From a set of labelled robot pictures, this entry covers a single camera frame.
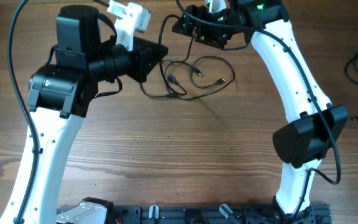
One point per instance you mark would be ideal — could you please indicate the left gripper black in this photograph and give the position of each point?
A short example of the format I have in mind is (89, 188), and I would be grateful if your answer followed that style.
(143, 58)

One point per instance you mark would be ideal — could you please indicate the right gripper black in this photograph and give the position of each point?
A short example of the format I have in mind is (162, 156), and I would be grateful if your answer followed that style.
(202, 31)

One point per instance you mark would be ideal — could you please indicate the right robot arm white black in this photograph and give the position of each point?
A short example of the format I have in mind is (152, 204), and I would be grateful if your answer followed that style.
(313, 123)

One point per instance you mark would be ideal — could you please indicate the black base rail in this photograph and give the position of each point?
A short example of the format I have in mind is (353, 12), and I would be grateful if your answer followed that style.
(249, 214)

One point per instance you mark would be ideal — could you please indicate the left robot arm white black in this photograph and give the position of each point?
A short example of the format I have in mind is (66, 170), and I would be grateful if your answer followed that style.
(91, 47)

